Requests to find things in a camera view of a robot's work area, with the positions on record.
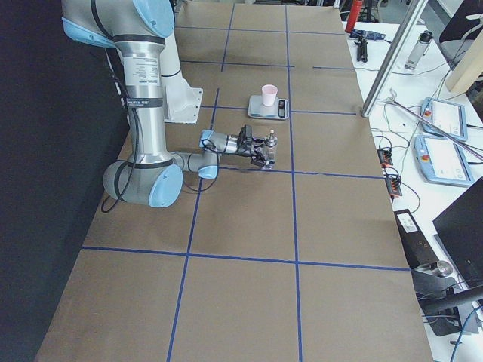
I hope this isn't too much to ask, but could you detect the near teach pendant tablet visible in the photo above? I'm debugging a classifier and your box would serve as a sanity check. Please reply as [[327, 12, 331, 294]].
[[414, 135, 475, 187]]

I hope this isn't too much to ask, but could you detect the teach pendant tablet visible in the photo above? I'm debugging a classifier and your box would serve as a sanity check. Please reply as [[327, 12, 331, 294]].
[[414, 135, 475, 187], [420, 97, 468, 142]]

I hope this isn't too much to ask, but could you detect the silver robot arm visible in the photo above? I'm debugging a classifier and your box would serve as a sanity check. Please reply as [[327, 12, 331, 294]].
[[62, 1, 276, 207]]

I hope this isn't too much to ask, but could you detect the black box white label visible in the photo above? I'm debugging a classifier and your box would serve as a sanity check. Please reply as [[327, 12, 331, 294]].
[[394, 209, 438, 269]]

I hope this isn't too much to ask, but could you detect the wooden beam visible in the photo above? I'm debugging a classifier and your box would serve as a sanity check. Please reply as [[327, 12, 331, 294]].
[[445, 32, 483, 94]]

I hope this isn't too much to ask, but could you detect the black monitor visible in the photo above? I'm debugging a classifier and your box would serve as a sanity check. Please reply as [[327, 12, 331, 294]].
[[433, 179, 482, 279]]

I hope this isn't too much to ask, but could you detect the grey digital kitchen scale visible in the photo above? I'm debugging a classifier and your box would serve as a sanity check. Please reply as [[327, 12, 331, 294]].
[[248, 95, 289, 120]]

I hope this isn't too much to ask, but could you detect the white pillar with base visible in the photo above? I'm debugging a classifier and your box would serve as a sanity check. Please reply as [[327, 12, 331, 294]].
[[160, 29, 204, 124]]

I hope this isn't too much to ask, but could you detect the clear glass sauce bottle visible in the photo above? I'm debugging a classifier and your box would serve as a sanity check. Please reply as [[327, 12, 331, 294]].
[[263, 130, 278, 169]]

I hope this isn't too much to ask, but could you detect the clear water bottle black lid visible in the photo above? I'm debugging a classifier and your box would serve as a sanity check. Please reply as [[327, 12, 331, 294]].
[[405, 30, 433, 70]]

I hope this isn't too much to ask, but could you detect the reacher grabber stick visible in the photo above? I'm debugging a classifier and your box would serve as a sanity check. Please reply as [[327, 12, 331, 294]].
[[388, 89, 482, 161]]

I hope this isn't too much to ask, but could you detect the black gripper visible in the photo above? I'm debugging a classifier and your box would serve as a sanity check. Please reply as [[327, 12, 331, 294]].
[[235, 137, 267, 167]]

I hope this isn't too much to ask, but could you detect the black folded tripod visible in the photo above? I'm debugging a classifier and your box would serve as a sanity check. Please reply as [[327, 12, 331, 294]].
[[355, 35, 368, 63]]

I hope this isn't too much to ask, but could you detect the black camera cable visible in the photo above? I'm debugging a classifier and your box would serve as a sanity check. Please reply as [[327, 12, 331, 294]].
[[100, 48, 227, 213]]

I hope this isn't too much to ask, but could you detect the folded dark blue umbrella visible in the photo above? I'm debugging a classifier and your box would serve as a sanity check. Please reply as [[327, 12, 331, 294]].
[[349, 29, 386, 41]]

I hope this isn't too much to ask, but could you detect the orange black terminal strip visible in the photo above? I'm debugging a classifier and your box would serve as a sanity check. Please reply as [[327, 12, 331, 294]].
[[377, 147, 402, 200]]

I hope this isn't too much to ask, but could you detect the pink plastic cup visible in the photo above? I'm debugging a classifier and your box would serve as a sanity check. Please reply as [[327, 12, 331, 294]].
[[261, 84, 278, 107]]

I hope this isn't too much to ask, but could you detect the far teach pendant tablet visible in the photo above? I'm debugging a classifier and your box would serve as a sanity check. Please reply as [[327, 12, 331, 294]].
[[420, 97, 468, 142]]

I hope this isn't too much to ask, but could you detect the aluminium frame post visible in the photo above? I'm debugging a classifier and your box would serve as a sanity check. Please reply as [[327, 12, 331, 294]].
[[361, 0, 428, 118]]

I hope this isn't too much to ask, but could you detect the red metal bottle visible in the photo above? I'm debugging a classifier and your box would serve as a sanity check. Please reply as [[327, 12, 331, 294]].
[[345, 0, 363, 33]]

